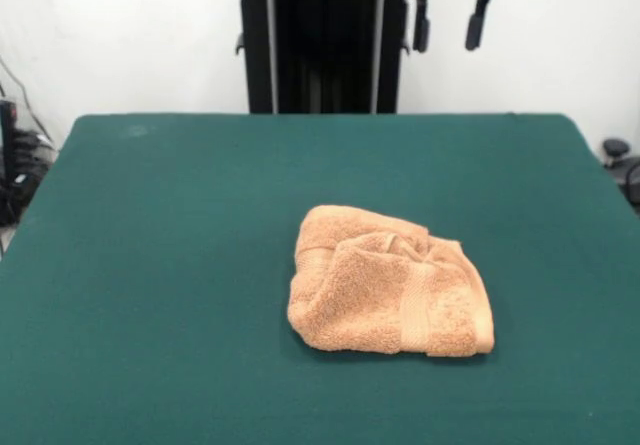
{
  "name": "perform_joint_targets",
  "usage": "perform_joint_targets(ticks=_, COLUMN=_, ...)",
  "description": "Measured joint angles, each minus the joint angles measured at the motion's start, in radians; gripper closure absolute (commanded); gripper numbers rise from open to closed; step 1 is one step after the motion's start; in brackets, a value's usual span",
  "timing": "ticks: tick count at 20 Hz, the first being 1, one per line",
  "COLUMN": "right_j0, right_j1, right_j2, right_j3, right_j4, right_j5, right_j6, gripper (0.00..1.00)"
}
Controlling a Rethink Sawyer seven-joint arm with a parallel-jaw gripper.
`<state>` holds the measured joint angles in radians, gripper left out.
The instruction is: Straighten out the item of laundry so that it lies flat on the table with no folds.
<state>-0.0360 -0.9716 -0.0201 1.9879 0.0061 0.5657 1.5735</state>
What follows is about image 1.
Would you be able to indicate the orange terry towel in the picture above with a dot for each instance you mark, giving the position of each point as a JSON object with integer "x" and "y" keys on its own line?
{"x": 370, "y": 295}

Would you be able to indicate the dark green table cloth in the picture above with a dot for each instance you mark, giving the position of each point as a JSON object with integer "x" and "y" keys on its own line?
{"x": 150, "y": 290}

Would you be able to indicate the black electronics box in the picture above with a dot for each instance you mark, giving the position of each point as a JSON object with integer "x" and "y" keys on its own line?
{"x": 8, "y": 165}

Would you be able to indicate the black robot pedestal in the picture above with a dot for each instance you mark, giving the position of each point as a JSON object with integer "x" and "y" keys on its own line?
{"x": 325, "y": 55}

